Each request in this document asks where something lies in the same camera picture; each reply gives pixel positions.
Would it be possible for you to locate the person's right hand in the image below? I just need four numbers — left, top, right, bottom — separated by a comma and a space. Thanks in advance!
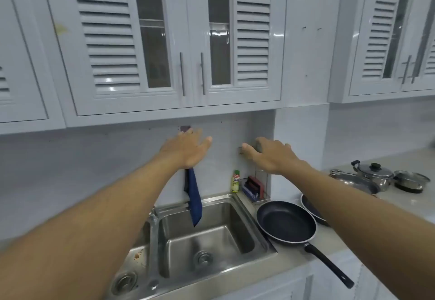
241, 137, 302, 176

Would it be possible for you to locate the person's left hand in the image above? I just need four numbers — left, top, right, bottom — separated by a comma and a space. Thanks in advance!
159, 128, 213, 170

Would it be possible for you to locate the black frying pan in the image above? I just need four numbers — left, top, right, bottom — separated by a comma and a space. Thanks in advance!
300, 193, 330, 228
256, 201, 355, 290

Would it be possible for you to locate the wide steel two-handled pan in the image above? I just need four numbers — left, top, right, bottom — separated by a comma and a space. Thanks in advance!
329, 169, 381, 197

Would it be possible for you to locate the steel pot with black handles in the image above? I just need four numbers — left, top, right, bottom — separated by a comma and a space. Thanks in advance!
351, 160, 395, 192

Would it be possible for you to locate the small steel pot black base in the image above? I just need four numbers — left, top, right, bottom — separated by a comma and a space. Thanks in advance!
393, 170, 431, 194

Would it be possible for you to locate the person's left forearm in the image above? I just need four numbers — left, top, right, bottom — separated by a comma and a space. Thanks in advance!
0, 153, 191, 300

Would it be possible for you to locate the person's right forearm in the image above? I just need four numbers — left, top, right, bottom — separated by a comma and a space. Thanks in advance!
277, 159, 435, 300

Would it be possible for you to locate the red box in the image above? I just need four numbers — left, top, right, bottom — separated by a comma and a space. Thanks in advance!
247, 175, 265, 199

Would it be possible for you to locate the blue pack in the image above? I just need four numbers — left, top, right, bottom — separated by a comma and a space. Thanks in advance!
243, 184, 261, 202

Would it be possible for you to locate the blue hanging towel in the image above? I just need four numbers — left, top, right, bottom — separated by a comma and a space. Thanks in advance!
183, 167, 203, 228

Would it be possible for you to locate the stainless steel double sink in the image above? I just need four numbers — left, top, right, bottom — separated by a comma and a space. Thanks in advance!
107, 193, 278, 300

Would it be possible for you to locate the white base cabinet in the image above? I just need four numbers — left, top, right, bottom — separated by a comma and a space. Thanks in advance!
217, 252, 401, 300

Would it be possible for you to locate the steel wire sponge rack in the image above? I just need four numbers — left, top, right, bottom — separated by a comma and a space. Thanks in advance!
237, 142, 271, 205

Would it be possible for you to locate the steel wall cabinet bar handle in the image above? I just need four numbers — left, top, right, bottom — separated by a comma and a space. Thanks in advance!
179, 51, 187, 97
199, 51, 207, 96
400, 55, 412, 85

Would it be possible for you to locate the white louvered wall cabinet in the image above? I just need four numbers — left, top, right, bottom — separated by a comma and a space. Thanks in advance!
328, 0, 435, 103
0, 0, 66, 135
40, 0, 289, 128

